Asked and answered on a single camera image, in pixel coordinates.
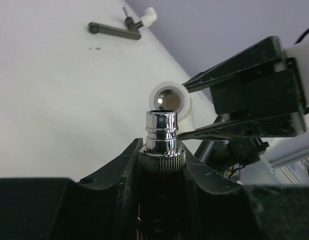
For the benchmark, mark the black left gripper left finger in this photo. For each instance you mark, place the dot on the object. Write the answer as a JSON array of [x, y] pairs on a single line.
[[101, 206]]

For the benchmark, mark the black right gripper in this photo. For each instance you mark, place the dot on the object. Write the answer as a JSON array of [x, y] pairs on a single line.
[[254, 83]]

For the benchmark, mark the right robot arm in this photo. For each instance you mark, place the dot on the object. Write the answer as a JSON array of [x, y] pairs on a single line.
[[238, 153]]

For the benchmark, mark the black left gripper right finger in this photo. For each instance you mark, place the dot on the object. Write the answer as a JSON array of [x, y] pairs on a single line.
[[215, 208]]

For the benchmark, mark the brown water faucet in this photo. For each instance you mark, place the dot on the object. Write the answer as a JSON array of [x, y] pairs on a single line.
[[161, 160]]

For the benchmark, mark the white elbow pipe fitting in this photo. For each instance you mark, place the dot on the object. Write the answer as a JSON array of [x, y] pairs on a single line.
[[170, 95]]

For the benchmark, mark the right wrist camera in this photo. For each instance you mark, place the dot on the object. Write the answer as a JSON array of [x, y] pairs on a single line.
[[300, 51]]

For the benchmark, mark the white elbow fitting on faucet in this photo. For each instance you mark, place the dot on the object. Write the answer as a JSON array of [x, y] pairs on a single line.
[[149, 17]]

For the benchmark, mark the grey long-spout faucet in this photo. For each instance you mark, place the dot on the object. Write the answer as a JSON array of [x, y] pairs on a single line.
[[130, 32]]

